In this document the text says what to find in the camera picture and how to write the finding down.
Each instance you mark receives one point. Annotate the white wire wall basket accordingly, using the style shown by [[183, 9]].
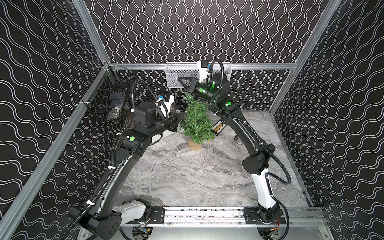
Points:
[[174, 70]]

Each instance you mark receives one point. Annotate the brown white storage box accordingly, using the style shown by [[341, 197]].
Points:
[[165, 134]]

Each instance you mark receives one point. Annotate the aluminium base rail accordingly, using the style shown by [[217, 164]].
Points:
[[232, 217]]

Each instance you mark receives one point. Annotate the black wire wall basket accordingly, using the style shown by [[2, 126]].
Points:
[[109, 101]]

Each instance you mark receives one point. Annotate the black battery pack case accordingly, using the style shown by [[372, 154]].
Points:
[[218, 127]]

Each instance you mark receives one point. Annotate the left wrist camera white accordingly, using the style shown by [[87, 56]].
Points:
[[169, 100]]

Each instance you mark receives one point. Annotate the small green christmas tree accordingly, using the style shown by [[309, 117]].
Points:
[[195, 141]]

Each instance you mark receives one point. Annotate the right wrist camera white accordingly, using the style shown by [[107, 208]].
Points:
[[203, 67]]

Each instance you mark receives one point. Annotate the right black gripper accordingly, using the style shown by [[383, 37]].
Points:
[[193, 85]]

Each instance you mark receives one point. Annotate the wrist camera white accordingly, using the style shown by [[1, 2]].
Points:
[[203, 67], [169, 100]]

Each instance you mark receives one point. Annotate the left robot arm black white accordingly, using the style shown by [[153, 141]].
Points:
[[98, 214]]

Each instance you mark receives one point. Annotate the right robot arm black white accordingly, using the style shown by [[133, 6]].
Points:
[[261, 162]]

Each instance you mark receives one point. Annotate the thin wire string lights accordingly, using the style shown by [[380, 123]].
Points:
[[196, 119]]

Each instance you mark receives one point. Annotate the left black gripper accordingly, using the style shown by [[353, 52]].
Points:
[[174, 120]]

